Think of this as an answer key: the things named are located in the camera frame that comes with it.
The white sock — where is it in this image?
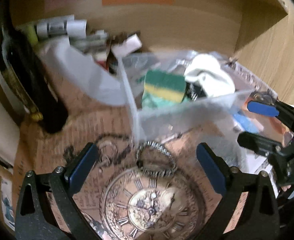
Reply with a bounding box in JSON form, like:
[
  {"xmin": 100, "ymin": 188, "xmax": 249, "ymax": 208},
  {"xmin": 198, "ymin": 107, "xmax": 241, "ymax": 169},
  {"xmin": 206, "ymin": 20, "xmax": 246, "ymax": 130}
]
[{"xmin": 184, "ymin": 53, "xmax": 236, "ymax": 98}]

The yellow green tube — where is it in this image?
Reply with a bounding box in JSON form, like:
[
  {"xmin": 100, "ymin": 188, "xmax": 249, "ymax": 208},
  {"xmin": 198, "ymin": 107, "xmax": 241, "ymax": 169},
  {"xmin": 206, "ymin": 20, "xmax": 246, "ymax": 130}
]
[{"xmin": 27, "ymin": 23, "xmax": 40, "ymax": 43}]

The small white box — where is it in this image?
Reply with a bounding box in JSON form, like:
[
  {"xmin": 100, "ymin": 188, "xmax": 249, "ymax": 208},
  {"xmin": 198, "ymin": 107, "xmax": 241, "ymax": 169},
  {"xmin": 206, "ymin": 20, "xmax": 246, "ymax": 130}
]
[{"xmin": 111, "ymin": 33, "xmax": 142, "ymax": 58}]

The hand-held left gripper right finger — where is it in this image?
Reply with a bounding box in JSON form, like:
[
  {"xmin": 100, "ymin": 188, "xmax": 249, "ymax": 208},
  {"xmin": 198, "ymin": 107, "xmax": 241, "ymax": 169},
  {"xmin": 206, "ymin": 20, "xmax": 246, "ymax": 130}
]
[{"xmin": 196, "ymin": 142, "xmax": 279, "ymax": 240}]

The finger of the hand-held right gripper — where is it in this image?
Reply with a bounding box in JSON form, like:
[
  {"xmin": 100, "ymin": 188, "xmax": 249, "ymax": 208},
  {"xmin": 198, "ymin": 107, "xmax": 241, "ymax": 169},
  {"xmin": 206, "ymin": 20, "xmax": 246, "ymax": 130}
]
[
  {"xmin": 246, "ymin": 92, "xmax": 294, "ymax": 124},
  {"xmin": 237, "ymin": 131, "xmax": 288, "ymax": 157}
]

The dark glass bottle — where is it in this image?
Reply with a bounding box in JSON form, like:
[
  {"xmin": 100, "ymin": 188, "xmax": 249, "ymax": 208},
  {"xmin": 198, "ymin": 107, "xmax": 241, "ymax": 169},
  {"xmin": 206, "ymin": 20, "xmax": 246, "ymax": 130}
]
[{"xmin": 0, "ymin": 7, "xmax": 69, "ymax": 134}]

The green yellow sponge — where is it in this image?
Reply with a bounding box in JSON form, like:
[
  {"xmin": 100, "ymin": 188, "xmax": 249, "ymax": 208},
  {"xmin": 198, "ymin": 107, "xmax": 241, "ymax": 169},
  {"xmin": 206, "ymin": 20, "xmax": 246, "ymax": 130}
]
[{"xmin": 140, "ymin": 69, "xmax": 188, "ymax": 110}]

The white paper roll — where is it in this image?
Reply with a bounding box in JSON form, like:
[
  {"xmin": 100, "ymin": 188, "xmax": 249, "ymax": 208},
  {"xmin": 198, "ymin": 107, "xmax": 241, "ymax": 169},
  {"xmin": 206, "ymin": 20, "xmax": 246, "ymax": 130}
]
[
  {"xmin": 36, "ymin": 20, "xmax": 68, "ymax": 40},
  {"xmin": 66, "ymin": 19, "xmax": 88, "ymax": 39}
]

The clear plastic storage box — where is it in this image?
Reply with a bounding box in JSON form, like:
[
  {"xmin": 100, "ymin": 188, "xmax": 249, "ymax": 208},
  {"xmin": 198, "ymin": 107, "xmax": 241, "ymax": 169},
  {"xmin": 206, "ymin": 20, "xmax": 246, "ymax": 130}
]
[{"xmin": 117, "ymin": 50, "xmax": 280, "ymax": 143}]

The black patterned cloth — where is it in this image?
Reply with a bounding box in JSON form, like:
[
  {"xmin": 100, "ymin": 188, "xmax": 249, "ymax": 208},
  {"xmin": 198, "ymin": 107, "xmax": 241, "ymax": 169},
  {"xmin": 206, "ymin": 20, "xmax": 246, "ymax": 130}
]
[{"xmin": 185, "ymin": 82, "xmax": 208, "ymax": 101}]

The blue white printed paper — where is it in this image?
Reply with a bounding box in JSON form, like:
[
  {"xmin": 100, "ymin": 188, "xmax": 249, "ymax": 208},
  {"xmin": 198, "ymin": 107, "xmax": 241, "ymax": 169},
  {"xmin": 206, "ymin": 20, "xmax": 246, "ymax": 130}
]
[{"xmin": 1, "ymin": 179, "xmax": 16, "ymax": 231}]

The blue cloth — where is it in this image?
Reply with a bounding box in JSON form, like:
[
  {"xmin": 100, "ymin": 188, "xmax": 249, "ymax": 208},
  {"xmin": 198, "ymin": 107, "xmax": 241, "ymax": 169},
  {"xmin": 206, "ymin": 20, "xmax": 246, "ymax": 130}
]
[{"xmin": 233, "ymin": 113, "xmax": 258, "ymax": 133}]

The pile of small clutter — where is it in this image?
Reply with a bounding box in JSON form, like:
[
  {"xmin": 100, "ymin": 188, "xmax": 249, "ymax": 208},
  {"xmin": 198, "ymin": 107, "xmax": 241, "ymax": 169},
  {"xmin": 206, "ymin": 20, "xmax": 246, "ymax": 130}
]
[{"xmin": 70, "ymin": 29, "xmax": 117, "ymax": 73}]

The printed clock table mat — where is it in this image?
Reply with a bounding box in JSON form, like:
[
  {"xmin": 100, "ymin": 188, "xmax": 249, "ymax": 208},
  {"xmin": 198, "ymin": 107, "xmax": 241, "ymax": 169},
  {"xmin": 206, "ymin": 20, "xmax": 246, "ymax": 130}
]
[{"xmin": 12, "ymin": 90, "xmax": 285, "ymax": 240}]

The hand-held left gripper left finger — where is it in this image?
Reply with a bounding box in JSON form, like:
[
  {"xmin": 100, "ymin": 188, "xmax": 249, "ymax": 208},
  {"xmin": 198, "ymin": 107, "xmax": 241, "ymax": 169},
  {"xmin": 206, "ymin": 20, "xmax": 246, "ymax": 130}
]
[{"xmin": 15, "ymin": 142, "xmax": 101, "ymax": 240}]

